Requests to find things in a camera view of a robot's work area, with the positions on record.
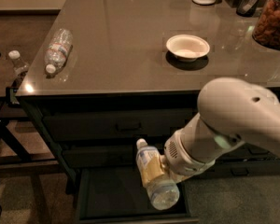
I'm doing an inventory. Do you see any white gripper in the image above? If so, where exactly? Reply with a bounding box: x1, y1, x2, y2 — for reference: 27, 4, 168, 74
140, 129, 215, 187

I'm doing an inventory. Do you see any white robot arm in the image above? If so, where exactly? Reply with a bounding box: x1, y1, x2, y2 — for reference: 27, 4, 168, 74
136, 77, 280, 187

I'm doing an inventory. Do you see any open bottom left drawer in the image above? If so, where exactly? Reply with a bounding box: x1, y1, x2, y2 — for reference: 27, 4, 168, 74
75, 166, 199, 224

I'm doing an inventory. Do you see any middle left drawer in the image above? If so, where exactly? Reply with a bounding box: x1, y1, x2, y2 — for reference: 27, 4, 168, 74
63, 143, 137, 168

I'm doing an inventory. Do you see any bottom right drawer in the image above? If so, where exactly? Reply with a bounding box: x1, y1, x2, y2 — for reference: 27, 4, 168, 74
195, 160, 280, 179

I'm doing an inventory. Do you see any top left drawer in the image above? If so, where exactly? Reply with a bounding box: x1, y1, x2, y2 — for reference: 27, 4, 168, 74
43, 108, 196, 141

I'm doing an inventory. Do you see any middle right drawer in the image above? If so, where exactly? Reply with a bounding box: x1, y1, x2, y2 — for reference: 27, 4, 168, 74
238, 144, 278, 161

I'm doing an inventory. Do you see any clear crumpled water bottle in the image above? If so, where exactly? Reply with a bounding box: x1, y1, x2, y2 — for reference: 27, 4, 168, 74
44, 28, 73, 75

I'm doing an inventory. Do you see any small bottle on side table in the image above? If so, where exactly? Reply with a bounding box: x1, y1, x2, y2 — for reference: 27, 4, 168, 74
8, 50, 29, 76

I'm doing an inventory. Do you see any white paper bowl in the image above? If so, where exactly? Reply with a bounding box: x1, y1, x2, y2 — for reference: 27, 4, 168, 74
166, 35, 210, 61

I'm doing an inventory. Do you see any dark side table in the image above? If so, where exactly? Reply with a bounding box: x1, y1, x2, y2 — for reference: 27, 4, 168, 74
0, 48, 59, 168

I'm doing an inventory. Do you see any glass jar of snacks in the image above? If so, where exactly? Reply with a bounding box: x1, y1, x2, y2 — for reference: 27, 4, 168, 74
252, 0, 280, 49

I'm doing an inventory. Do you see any dark cabinet frame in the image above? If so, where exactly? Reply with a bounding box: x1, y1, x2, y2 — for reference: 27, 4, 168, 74
18, 87, 280, 195

